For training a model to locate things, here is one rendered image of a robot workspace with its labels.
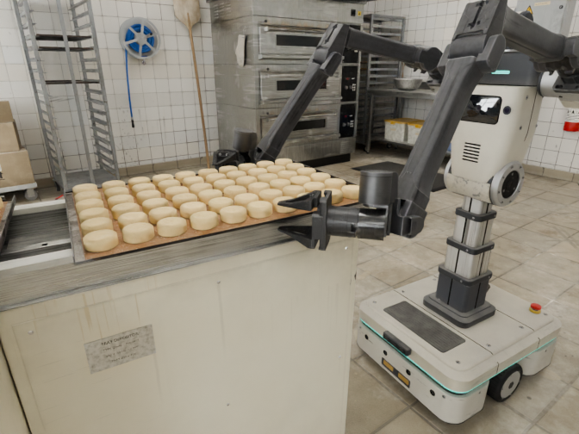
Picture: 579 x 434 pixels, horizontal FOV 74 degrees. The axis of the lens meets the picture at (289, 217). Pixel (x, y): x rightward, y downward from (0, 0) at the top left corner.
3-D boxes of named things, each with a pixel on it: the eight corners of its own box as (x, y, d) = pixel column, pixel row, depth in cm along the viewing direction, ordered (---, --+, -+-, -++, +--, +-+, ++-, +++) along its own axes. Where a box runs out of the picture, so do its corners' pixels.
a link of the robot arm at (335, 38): (337, 17, 110) (319, 16, 117) (326, 67, 115) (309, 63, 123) (444, 48, 131) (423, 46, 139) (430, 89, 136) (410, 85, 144)
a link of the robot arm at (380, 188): (423, 233, 73) (388, 224, 80) (430, 171, 70) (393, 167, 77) (379, 241, 66) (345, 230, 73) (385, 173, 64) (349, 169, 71)
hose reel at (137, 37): (165, 123, 454) (154, 19, 414) (171, 125, 441) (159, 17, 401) (129, 126, 432) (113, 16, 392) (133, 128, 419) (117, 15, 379)
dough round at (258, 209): (277, 213, 77) (277, 203, 76) (262, 220, 73) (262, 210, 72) (257, 207, 79) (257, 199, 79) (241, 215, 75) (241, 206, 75)
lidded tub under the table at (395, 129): (380, 138, 545) (382, 119, 536) (402, 135, 570) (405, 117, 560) (401, 142, 516) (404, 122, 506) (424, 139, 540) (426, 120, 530)
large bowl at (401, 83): (385, 89, 522) (387, 78, 517) (404, 89, 543) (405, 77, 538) (408, 91, 493) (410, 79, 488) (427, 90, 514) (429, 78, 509)
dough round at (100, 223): (79, 239, 65) (77, 228, 64) (84, 228, 69) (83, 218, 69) (111, 236, 66) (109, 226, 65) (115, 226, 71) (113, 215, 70)
